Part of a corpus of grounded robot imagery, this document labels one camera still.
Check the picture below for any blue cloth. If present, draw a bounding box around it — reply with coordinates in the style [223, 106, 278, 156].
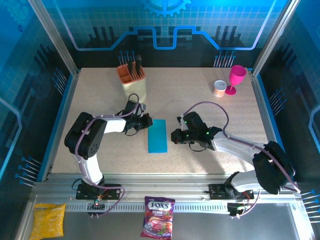
[147, 119, 168, 154]

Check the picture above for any beige orange utensil holder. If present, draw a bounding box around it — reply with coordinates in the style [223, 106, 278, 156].
[116, 63, 148, 103]

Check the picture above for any orange white can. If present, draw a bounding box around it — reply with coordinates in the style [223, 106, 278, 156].
[213, 79, 228, 98]

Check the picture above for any pink plastic goblet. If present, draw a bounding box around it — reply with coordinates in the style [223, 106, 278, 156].
[224, 64, 248, 97]

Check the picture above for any purple candy bag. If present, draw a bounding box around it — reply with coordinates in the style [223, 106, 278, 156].
[139, 196, 176, 238]

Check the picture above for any small black circuit board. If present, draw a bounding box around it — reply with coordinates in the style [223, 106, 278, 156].
[86, 202, 106, 214]
[226, 202, 247, 217]

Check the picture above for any yellow snack bag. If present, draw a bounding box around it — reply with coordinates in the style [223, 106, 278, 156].
[29, 203, 67, 240]

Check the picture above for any aluminium frame rail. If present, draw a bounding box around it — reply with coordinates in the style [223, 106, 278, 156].
[29, 173, 301, 204]

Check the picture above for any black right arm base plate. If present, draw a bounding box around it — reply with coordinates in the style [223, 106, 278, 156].
[208, 183, 255, 201]

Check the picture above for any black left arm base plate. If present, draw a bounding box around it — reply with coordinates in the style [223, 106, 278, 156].
[76, 183, 122, 201]

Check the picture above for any grey slotted cable duct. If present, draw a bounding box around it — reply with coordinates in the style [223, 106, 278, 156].
[64, 202, 230, 212]

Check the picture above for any aluminium frame post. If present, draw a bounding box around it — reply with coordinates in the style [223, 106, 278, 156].
[251, 0, 301, 77]
[27, 0, 81, 76]

